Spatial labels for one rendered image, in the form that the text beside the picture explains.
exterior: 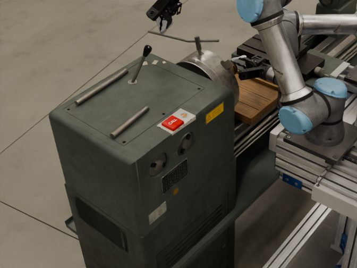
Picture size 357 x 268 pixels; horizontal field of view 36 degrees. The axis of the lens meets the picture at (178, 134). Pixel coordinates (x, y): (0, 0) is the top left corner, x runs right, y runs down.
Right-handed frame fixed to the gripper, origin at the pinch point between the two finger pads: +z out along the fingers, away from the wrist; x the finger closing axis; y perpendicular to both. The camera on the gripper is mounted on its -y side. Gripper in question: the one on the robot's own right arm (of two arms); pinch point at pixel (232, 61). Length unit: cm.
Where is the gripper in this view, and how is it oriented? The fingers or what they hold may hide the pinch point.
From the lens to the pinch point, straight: 272.3
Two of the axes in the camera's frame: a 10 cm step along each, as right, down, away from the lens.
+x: -0.5, -7.7, -6.4
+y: 6.7, -5.0, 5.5
